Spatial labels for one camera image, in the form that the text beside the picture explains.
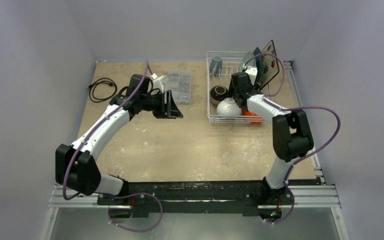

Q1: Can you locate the square floral plate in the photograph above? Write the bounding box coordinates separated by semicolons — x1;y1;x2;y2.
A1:
258;39;280;90

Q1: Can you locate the grey printed mug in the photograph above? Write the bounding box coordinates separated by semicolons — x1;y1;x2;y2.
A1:
209;55;223;77

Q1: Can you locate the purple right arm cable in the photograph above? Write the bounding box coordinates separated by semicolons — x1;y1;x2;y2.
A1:
243;51;342;226

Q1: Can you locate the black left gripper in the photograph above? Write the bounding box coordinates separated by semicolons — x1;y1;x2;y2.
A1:
140;90;183;119

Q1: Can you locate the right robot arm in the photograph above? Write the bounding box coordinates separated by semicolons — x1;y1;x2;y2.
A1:
228;72;314;204

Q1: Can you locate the black coiled cable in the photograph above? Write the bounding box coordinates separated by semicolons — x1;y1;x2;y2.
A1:
87;77;118;104

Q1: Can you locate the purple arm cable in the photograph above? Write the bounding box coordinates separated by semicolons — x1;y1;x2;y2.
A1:
243;51;342;226
62;59;164;233

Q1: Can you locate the brown rimmed beige bowl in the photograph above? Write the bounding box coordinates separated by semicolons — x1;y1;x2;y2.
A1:
209;85;228;106

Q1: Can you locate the white bowl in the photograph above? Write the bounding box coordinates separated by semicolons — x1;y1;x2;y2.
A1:
216;97;242;119

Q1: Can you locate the orange bowl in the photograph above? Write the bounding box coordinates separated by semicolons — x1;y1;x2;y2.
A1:
242;110;265;125

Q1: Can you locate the black table edge rail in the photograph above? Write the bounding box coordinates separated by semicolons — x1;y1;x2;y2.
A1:
47;180;342;220

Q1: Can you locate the light green round plate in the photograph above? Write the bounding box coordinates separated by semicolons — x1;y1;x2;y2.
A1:
239;51;256;72

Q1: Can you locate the white wire dish rack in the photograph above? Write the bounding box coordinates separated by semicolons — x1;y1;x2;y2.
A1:
206;50;282;124

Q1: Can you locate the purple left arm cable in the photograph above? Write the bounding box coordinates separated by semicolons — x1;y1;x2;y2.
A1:
62;59;164;233

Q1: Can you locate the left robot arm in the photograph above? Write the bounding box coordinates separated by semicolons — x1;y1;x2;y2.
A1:
55;74;183;205

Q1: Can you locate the clear plastic screw box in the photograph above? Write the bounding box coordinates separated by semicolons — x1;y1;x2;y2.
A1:
164;69;192;105

